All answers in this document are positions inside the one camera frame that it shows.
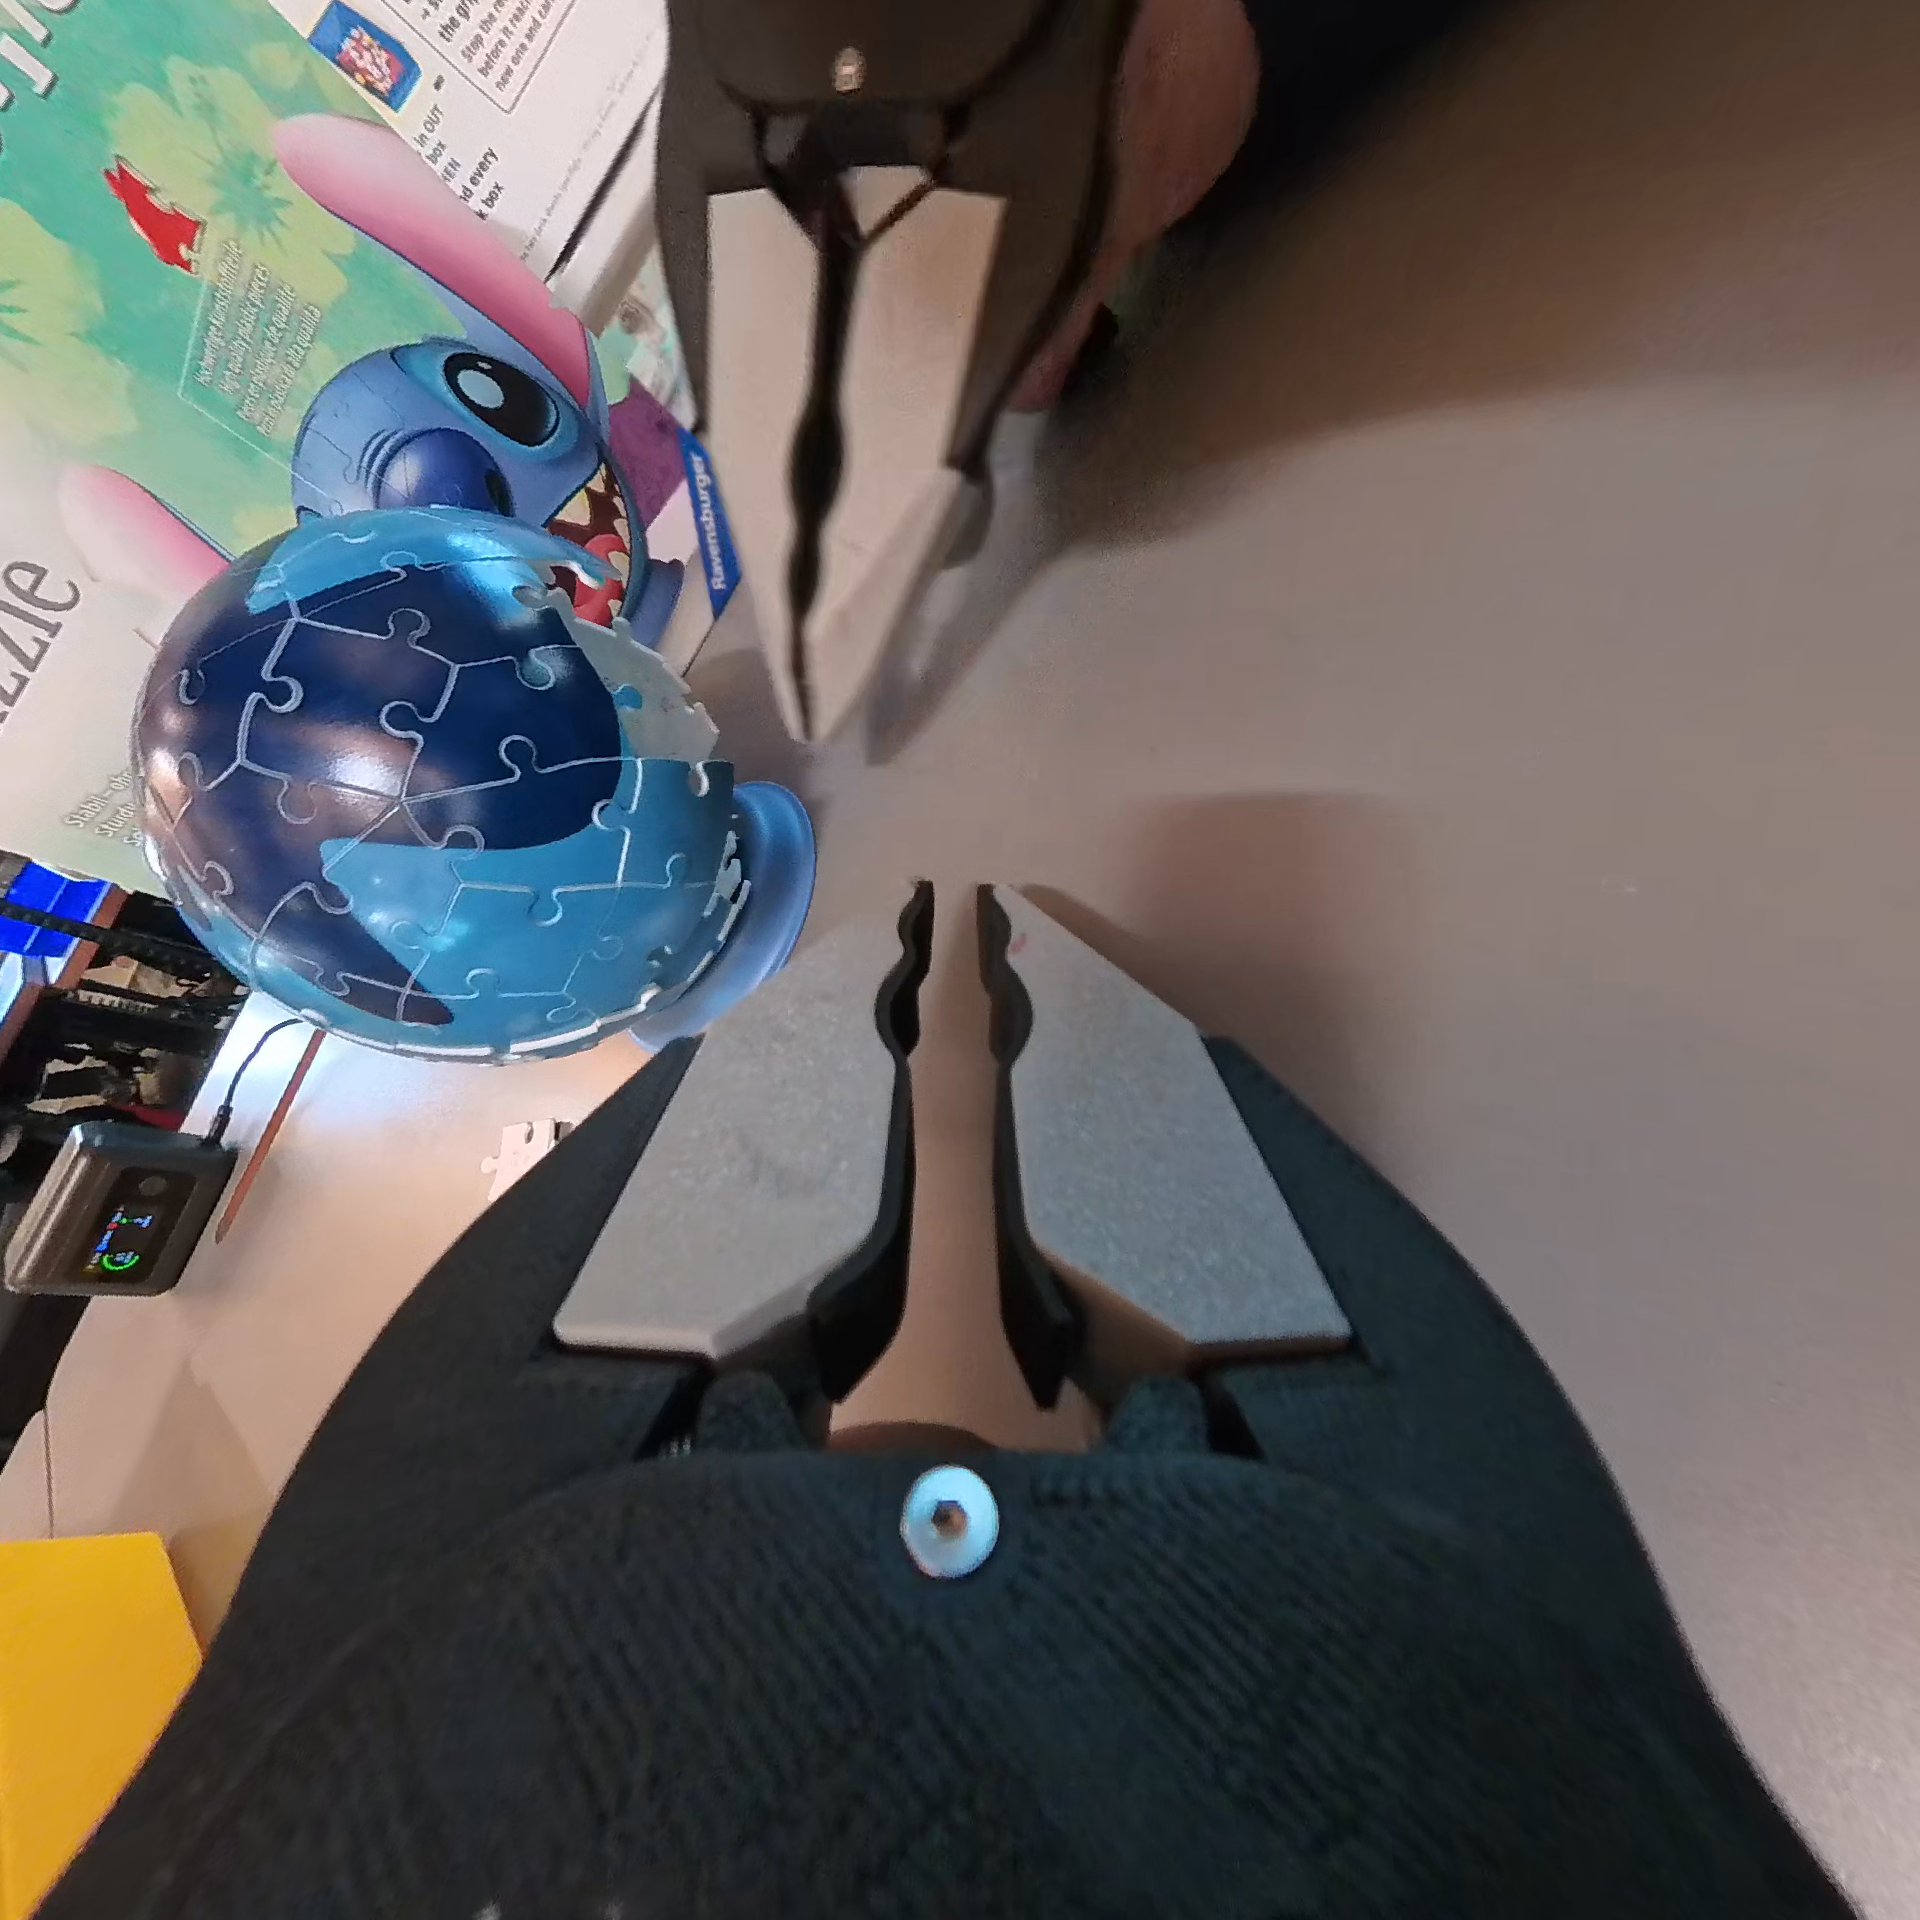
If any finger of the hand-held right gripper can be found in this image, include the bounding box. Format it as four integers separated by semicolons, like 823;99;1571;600
795;163;1011;748
701;182;842;745

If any black charging cable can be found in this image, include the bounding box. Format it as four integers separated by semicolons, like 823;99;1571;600
211;1018;320;1150

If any white printed sign board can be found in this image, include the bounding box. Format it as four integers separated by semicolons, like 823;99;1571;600
271;0;673;291

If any person's right hand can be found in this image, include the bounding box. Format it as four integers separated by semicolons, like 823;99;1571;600
1009;0;1265;416

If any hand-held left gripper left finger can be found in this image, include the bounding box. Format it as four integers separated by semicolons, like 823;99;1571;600
551;878;937;1403

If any yellow storage bin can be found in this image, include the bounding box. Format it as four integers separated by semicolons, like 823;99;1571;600
0;1530;207;1920

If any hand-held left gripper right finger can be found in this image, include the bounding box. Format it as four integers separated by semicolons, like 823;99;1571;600
976;883;1356;1412

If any blue puzzle ball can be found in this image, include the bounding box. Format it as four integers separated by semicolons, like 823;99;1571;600
132;507;752;1070

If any printed cartoon puzzle box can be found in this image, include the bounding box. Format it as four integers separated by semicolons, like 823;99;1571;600
0;0;752;875

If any grey power bank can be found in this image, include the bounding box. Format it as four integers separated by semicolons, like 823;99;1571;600
0;1122;242;1299

